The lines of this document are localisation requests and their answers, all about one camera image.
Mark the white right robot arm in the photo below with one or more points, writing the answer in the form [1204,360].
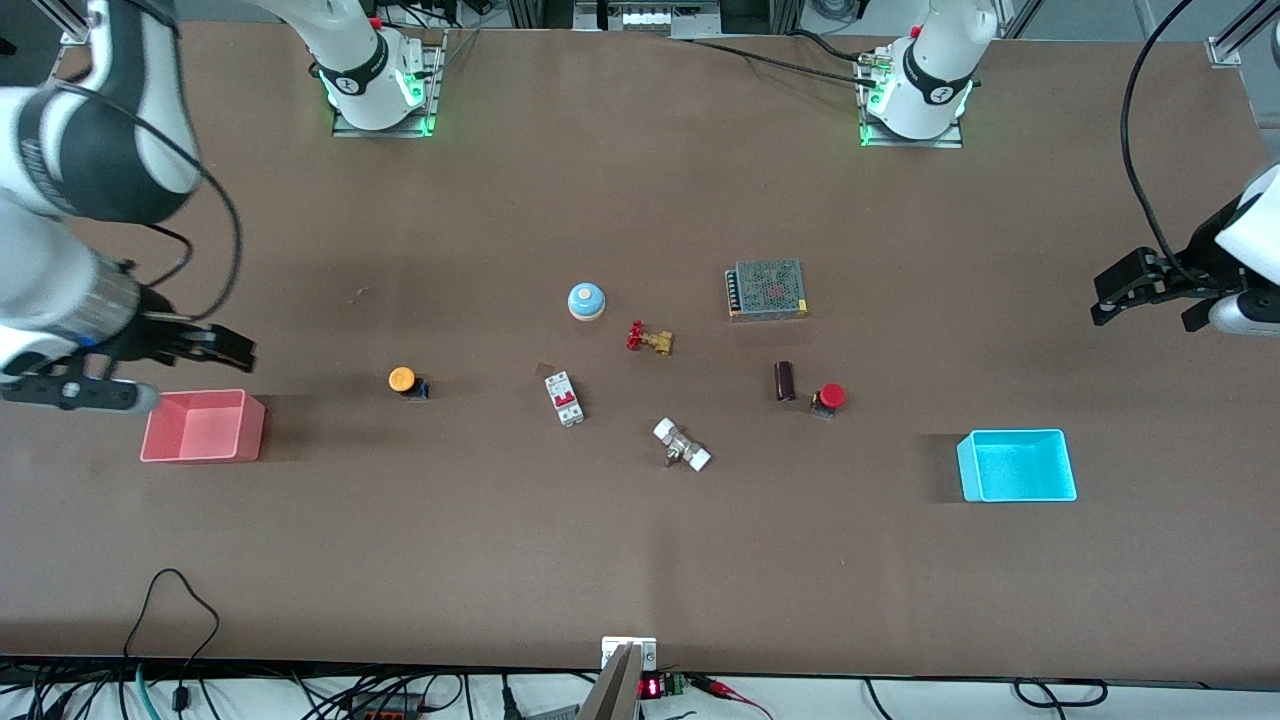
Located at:
[350,45]

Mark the white red circuit breaker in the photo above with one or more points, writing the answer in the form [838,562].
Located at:
[564,398]

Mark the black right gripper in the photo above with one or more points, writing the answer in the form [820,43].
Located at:
[150,335]

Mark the white socket strip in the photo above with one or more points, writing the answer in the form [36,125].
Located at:
[650,16]

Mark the blue dome bell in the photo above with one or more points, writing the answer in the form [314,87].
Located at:
[586,300]

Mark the aluminium frame strut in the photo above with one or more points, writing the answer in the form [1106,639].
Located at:
[1250,22]

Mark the white metal bracket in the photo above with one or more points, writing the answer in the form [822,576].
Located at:
[648,652]

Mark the dark brown capacitor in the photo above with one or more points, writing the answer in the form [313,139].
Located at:
[785,381]

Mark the yellow push button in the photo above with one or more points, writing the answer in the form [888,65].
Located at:
[401,379]

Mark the brass fitting white caps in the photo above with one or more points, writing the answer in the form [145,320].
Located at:
[682,445]

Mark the cyan plastic bin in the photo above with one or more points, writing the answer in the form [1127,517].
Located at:
[1015,468]

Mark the metal mesh power supply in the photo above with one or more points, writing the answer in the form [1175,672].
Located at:
[768,288]

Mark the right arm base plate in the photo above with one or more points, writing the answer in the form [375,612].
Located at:
[435,80]

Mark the red alligator clip lead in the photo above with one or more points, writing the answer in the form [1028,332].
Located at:
[728,692]

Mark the red digit display module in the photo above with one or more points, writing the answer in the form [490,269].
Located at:
[650,687]

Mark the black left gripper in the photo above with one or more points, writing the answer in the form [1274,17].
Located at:
[1196,262]

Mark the aluminium corner bracket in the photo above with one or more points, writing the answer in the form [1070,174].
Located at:
[1224,52]

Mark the red push button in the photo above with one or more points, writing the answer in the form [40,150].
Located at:
[832,396]

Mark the grey camera post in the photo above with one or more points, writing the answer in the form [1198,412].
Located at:
[612,695]

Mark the pink plastic bin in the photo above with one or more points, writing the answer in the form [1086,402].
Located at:
[205,432]

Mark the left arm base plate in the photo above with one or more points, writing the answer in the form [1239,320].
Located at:
[915,143]

